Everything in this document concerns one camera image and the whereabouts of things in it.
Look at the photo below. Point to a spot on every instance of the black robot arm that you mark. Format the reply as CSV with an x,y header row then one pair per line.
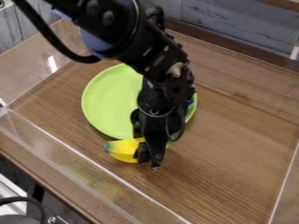
x,y
120,29

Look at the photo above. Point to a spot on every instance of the clear acrylic tray wall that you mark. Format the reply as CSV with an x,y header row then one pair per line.
x,y
101,196

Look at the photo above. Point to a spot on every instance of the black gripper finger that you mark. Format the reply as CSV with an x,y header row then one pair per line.
x,y
141,154
156,143

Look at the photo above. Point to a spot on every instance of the green round plate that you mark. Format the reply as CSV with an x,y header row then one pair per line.
x,y
108,100

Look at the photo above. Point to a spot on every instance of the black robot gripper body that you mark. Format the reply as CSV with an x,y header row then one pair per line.
x,y
165,90

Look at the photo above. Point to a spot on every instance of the yellow toy banana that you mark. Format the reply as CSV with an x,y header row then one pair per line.
x,y
123,149

